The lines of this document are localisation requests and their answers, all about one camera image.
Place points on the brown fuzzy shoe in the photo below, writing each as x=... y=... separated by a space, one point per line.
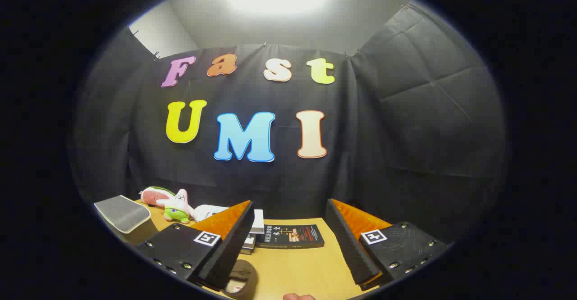
x=247 y=273

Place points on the white sheep plush toy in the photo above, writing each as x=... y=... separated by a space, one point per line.
x=207 y=212

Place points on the pink starfish plush toy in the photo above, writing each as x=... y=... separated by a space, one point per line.
x=178 y=205

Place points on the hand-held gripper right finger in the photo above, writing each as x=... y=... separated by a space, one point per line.
x=349 y=246

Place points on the white picture-cover book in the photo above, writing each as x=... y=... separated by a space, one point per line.
x=258 y=221

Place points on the thick white book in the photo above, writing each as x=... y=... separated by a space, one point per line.
x=249 y=242

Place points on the grey fabric storage box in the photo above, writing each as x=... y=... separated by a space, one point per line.
x=121 y=214

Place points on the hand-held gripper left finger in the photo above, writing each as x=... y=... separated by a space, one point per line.
x=230 y=250

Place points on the black book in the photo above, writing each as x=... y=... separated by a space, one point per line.
x=311 y=234

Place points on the watermelon slice plush toy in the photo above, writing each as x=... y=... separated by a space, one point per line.
x=151 y=195

